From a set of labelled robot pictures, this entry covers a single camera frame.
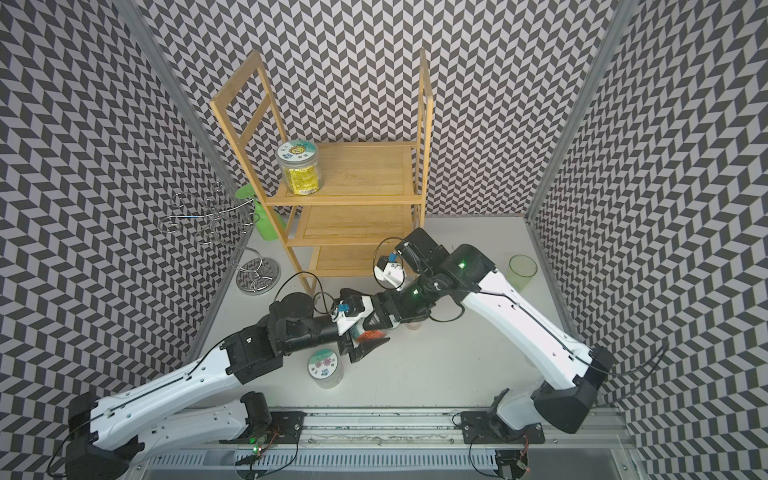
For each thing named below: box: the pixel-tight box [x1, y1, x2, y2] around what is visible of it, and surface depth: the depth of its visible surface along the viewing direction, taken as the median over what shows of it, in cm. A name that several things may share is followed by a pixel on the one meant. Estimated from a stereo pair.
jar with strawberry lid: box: [349, 318, 387, 349], surface depth 61 cm
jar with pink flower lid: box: [307, 348, 345, 389], surface depth 77 cm
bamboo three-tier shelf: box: [210, 50, 433, 295], surface depth 72 cm
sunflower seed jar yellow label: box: [276, 139, 321, 197], surface depth 60 cm
